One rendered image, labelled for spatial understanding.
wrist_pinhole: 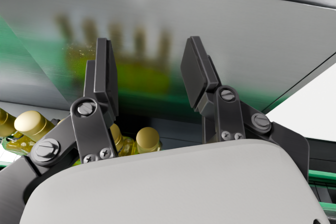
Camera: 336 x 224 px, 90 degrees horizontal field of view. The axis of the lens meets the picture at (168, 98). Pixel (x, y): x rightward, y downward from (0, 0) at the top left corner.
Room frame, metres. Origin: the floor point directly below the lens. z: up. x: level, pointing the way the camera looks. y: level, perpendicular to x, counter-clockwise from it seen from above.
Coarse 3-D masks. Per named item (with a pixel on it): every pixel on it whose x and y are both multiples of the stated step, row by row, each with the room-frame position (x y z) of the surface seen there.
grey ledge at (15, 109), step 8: (0, 104) 0.18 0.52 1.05; (8, 104) 0.19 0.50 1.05; (16, 104) 0.19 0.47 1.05; (24, 104) 0.20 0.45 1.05; (8, 112) 0.16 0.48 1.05; (16, 112) 0.17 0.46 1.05; (40, 112) 0.18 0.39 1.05; (48, 112) 0.19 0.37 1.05; (56, 112) 0.19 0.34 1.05; (64, 112) 0.20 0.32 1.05
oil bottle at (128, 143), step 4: (124, 136) 0.10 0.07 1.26; (128, 136) 0.10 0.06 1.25; (124, 140) 0.09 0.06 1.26; (128, 140) 0.09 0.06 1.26; (132, 140) 0.10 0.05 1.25; (124, 144) 0.08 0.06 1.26; (128, 144) 0.08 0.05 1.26; (132, 144) 0.09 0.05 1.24; (124, 148) 0.08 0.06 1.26; (128, 148) 0.08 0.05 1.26; (132, 148) 0.08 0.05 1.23; (120, 152) 0.07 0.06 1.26; (124, 152) 0.07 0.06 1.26; (128, 152) 0.07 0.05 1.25; (120, 156) 0.06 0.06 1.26
